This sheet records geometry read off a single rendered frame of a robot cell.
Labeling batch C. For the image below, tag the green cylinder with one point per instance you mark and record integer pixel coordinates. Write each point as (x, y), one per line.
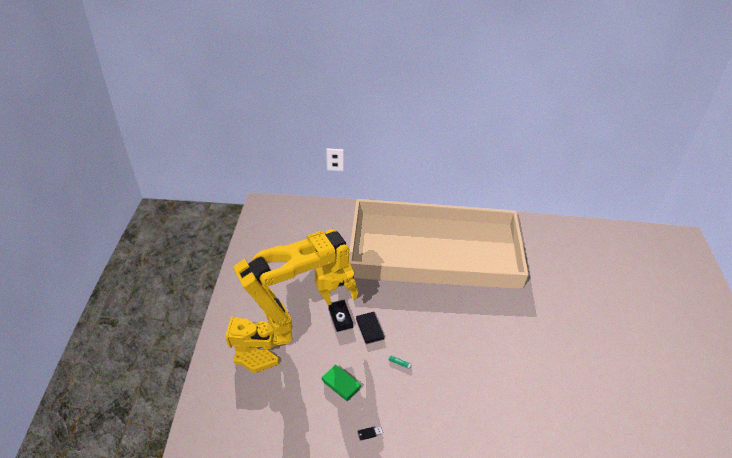
(400, 362)

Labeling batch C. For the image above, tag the black usb flash drive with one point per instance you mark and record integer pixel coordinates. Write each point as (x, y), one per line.
(369, 433)

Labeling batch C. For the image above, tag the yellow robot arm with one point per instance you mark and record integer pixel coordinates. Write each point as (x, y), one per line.
(247, 336)

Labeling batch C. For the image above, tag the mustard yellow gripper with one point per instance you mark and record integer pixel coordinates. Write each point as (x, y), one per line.
(327, 281)

